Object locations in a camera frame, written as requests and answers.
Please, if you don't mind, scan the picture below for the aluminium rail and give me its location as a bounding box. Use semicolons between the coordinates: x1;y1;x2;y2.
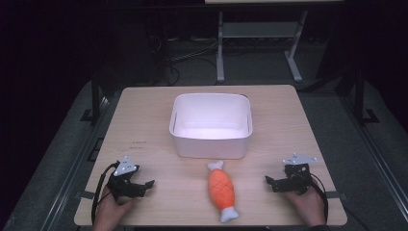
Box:
340;95;408;215
39;95;112;231

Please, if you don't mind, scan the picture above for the white metal desk frame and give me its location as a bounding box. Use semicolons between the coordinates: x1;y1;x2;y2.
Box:
216;9;310;84

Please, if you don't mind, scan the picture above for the black metal post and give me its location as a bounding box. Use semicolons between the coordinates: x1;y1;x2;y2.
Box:
80;72;103;125
353;68;381;127

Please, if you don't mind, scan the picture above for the person's left hand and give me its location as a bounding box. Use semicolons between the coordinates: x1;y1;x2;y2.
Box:
91;186;139;231

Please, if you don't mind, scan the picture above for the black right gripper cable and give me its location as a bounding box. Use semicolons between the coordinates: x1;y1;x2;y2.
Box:
308;172;330;224

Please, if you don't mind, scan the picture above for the person's right hand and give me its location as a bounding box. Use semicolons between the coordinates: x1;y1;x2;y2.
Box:
283;179;327;227

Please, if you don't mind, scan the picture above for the white plastic bin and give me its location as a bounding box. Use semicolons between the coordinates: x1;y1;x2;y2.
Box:
168;92;254;160

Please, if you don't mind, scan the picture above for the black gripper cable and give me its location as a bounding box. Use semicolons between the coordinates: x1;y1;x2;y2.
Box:
308;172;330;224
90;162;120;225

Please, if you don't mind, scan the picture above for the orange plush bone toy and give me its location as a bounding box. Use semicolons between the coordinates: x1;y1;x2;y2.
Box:
206;160;240;224

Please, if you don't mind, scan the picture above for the bundle of floor cables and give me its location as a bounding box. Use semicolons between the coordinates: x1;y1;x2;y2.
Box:
148;33;219;87

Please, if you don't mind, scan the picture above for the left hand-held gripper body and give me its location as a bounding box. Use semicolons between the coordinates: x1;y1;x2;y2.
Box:
106;155;146;199

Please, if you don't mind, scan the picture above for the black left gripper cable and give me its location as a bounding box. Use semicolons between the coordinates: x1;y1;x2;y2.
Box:
90;162;120;225

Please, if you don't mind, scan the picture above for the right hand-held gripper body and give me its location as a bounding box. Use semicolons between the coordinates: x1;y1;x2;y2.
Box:
278;152;319;196

